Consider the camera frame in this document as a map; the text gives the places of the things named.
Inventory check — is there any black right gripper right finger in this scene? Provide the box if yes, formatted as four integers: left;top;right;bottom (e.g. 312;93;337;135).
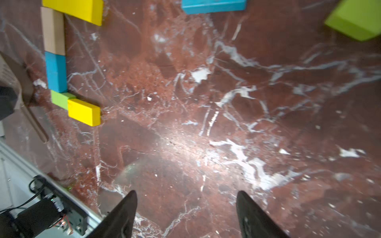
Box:
236;190;289;238

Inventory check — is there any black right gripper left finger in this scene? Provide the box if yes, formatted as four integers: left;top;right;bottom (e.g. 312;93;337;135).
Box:
87;190;138;238

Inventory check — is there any yellow block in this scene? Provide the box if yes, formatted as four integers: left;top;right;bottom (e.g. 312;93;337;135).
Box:
67;99;101;127
42;0;104;26

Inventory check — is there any lime green block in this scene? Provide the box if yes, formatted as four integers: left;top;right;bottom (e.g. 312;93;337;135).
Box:
51;90;76;110

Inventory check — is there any beige wooden block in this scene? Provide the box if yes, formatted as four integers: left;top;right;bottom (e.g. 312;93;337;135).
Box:
40;7;65;56

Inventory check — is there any dark teal block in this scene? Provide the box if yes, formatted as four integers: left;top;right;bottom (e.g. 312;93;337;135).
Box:
181;0;247;14

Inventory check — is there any left green-lit circuit board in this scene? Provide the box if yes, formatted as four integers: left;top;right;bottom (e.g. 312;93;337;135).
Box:
1;175;88;238

